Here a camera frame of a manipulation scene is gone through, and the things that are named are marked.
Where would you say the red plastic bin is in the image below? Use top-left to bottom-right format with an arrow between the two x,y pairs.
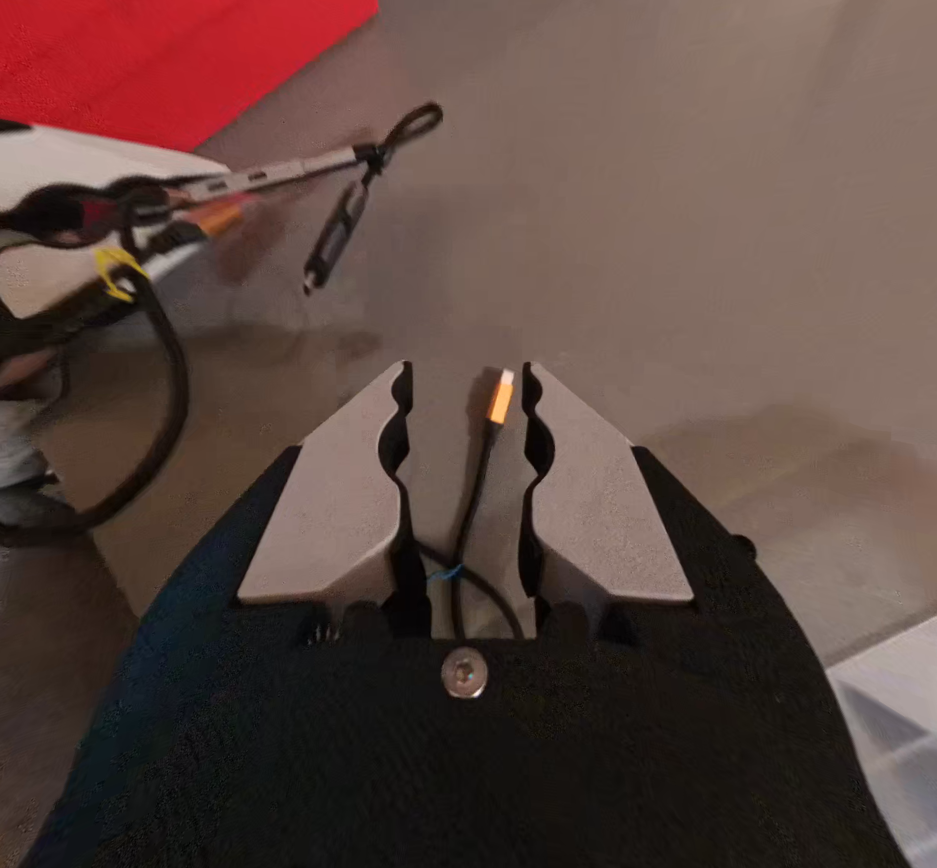
0,0 -> 380,153

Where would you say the thin black cable orange plug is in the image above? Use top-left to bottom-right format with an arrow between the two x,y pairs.
421,366 -> 524,638

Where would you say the thick black cable orange plug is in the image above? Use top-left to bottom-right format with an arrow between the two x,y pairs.
0,201 -> 246,548

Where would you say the clear plastic bin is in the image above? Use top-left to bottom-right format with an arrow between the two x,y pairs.
826,615 -> 937,868

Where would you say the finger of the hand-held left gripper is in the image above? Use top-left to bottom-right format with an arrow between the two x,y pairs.
0,224 -> 202,320
0,123 -> 231,221

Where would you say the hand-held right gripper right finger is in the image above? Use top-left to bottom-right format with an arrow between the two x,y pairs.
518,362 -> 694,638

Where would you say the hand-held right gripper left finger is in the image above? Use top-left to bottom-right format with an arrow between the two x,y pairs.
236,360 -> 431,638

